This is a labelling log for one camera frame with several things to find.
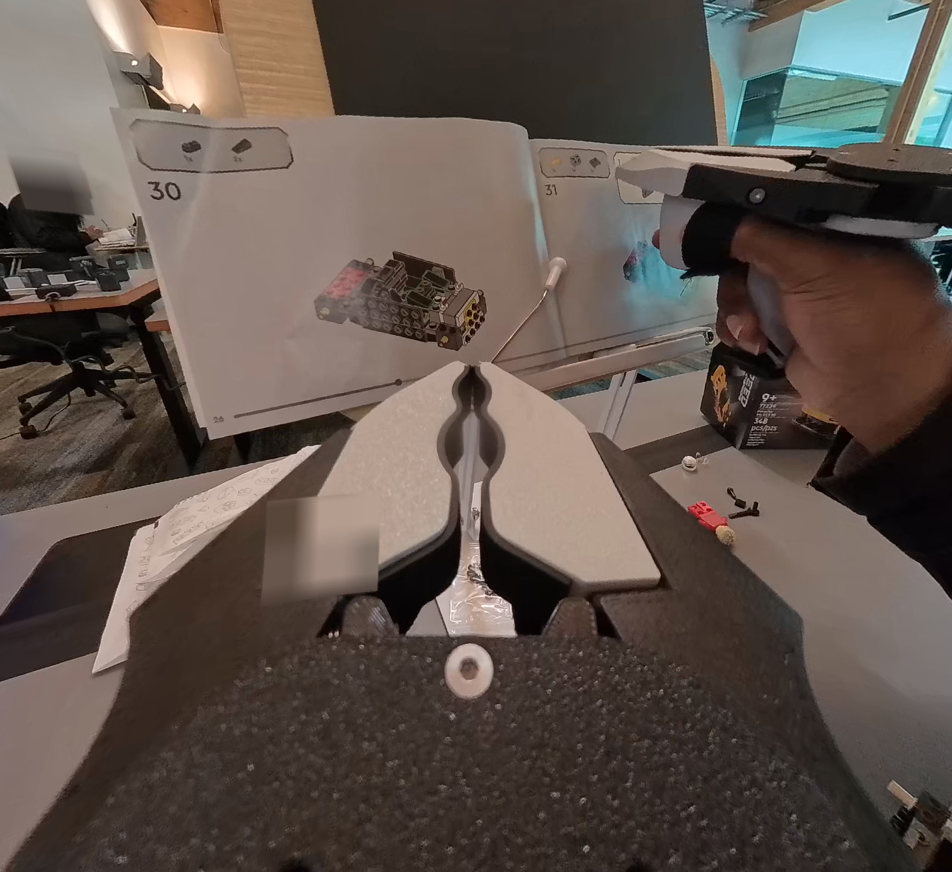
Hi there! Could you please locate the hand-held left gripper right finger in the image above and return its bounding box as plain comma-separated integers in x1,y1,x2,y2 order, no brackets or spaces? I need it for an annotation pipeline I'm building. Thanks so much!
478,361,664,594

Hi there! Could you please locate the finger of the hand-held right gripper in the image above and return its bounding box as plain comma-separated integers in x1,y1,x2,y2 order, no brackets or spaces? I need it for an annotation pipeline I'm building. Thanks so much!
616,152,813,205
649,145,817,159

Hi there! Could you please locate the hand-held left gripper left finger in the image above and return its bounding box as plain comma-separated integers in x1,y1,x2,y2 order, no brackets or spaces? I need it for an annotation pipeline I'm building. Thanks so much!
320,361,476,586

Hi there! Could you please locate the toy brick car chassis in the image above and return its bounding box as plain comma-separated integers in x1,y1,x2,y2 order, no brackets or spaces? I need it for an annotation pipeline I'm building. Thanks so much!
889,779,952,860

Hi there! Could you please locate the person's right forearm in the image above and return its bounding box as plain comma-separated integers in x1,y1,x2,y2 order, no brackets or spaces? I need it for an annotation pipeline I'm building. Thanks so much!
809,396,952,594

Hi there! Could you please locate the grey desk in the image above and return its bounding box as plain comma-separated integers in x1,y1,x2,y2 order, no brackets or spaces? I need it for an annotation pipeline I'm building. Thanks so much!
0,366,952,872

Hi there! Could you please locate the wooden top office desk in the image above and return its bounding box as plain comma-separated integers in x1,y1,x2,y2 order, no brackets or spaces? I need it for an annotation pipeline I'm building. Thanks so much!
0,268,203,465

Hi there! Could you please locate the person's right hand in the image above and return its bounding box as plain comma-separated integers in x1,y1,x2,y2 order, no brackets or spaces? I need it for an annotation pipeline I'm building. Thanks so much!
715,219,949,453

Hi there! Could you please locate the clear plastic parts bag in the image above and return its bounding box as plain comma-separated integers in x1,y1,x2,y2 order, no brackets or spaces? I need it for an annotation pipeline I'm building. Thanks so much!
446,507,518,635

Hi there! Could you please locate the black flat panel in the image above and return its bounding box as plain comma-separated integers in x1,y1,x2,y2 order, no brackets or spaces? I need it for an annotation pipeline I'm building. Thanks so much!
296,0,718,144

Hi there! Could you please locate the black toy set box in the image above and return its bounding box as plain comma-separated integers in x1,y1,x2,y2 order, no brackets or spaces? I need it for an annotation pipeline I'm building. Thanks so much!
699,344,841,450

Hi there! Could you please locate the open instruction booklet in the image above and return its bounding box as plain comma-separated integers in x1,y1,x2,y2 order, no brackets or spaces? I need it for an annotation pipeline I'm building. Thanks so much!
112,106,718,441

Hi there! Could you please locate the black office chair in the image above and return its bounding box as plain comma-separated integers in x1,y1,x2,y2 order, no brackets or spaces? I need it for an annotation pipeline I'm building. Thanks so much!
0,314,138,441

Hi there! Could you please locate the row of black devices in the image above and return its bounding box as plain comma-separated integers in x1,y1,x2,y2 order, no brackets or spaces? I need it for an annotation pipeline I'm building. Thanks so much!
0,253,133,302

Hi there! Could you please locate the book stand with white base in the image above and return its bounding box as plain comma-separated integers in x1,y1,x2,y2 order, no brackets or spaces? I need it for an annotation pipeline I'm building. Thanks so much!
219,0,730,441

